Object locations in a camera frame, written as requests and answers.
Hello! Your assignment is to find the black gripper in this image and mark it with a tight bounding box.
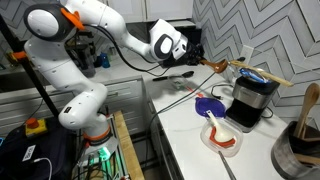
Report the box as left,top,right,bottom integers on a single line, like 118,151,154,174
180,41,206,67

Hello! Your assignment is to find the brown wooden spoon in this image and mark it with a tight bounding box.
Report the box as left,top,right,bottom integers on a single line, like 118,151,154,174
199,58,230,75

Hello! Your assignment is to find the large light wooden spoon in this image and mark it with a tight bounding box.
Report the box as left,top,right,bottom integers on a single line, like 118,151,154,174
293,82,320,139

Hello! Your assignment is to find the black box appliance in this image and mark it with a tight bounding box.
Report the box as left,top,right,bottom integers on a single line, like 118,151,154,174
178,25,204,48

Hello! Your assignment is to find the small red utensil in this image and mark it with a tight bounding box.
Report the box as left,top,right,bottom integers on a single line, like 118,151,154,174
183,85,204,99

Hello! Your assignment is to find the blue plastic lid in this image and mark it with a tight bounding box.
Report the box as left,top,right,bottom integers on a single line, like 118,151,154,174
194,96,228,120

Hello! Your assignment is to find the blue white packet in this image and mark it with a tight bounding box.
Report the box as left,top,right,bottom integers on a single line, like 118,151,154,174
239,67,272,84

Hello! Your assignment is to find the black steel coffee maker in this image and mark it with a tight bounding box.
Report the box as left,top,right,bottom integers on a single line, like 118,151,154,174
225,75,281,134

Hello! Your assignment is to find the long wooden spatula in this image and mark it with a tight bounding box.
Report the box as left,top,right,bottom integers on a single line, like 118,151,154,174
229,59,295,88

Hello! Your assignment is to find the white plastic ladle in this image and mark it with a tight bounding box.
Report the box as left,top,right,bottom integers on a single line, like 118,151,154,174
205,109,236,144

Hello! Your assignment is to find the red silicone piece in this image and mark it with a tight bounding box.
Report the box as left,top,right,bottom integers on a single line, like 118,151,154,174
209,126,237,149

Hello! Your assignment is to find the white drawer cabinet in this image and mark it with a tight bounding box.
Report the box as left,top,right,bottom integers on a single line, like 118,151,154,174
0,78,148,138

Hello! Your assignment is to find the clear plastic container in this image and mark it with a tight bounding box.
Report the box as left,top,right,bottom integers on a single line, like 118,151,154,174
199,116,244,158

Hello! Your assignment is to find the blue bottle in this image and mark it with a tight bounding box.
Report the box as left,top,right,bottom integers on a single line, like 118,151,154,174
99,52,111,69

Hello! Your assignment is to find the wooden bench board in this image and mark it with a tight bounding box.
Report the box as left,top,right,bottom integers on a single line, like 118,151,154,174
112,110,145,180

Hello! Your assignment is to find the grey utensil holder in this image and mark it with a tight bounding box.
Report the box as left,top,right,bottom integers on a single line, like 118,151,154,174
270,120,320,180

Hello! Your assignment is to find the light wooden utensil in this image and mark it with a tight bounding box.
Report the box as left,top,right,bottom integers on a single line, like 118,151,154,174
293,152,320,167

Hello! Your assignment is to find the black metal pole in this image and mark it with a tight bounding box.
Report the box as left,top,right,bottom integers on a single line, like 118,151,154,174
0,14,62,118

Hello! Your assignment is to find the black bag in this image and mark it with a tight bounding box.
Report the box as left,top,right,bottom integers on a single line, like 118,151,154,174
0,114,76,180

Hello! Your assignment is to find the red emergency stop button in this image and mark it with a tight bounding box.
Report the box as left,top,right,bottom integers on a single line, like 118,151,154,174
24,117,48,138

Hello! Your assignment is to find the orange clamp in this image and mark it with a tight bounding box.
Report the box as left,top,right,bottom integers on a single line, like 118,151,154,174
12,50,28,61

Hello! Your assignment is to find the white QR label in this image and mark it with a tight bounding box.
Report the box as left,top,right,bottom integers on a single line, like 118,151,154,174
21,144,37,163

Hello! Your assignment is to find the black power cable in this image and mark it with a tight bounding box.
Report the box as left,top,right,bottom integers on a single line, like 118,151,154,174
210,83,275,120

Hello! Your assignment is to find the white wall outlet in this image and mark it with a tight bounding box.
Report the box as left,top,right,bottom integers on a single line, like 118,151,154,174
239,44,255,66

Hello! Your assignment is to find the grey-blue cable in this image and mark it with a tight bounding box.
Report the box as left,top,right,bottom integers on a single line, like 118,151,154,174
143,68,221,162

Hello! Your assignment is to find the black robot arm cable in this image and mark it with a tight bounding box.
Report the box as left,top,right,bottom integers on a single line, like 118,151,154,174
81,23,174,78

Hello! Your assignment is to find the black camera stand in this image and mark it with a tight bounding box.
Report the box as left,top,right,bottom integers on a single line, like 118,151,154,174
64,31,98,78

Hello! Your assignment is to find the green-lit robot base mount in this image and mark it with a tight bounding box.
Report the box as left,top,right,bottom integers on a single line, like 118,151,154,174
79,133,120,168

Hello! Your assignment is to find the white cable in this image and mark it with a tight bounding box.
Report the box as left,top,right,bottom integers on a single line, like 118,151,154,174
33,157,54,180

